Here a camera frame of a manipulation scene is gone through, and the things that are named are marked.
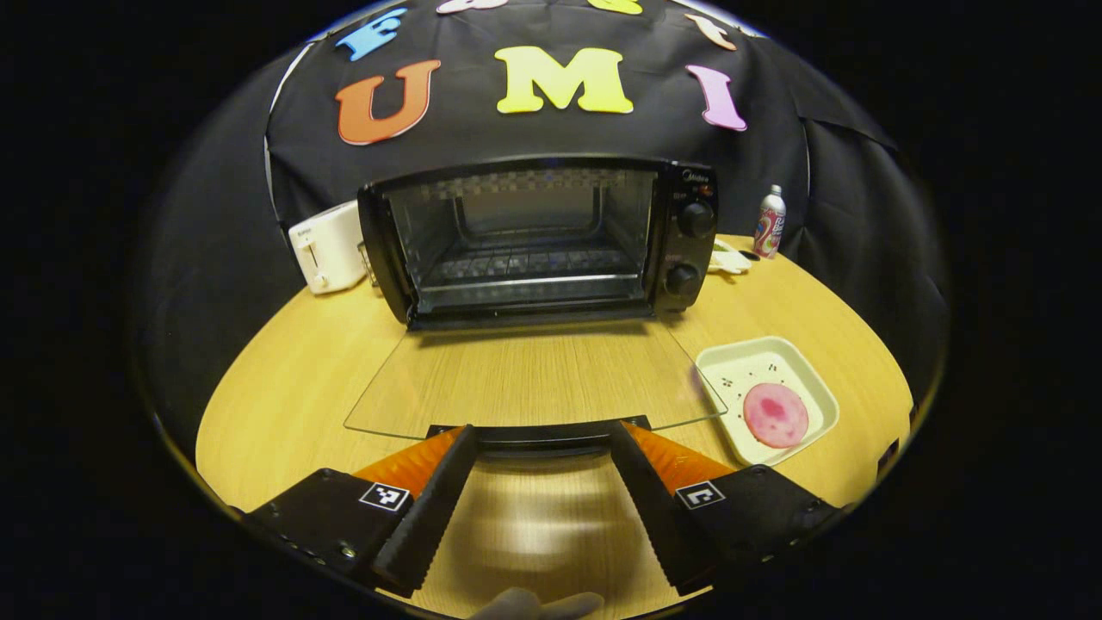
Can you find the pink round ham slice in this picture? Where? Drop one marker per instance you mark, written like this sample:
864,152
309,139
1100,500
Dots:
775,415

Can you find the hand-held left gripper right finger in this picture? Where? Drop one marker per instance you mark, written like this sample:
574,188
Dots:
654,508

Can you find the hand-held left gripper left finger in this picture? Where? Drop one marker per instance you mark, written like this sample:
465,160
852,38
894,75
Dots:
439,508

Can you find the black electric oven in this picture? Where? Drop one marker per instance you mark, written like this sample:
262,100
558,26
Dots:
689,250

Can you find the white toaster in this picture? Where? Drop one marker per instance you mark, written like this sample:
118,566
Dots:
331,250

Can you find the white square plate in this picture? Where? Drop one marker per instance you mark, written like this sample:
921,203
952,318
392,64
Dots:
740,362

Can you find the white divided dish with beans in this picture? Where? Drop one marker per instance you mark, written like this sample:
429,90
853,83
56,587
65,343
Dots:
730,261

